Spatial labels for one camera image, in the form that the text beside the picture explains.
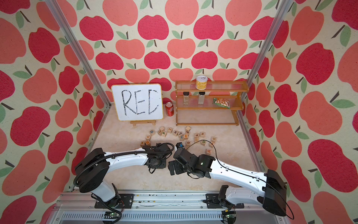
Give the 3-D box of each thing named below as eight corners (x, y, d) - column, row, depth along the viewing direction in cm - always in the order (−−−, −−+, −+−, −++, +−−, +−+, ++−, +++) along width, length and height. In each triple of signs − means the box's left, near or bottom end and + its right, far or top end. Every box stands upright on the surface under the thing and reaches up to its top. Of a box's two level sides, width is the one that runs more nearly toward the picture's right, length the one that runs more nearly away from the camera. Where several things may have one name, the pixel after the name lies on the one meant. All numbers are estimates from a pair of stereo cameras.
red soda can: (167, 117, 114) (166, 108, 106) (165, 111, 118) (164, 102, 110) (174, 115, 115) (173, 107, 107) (172, 110, 119) (171, 101, 111)
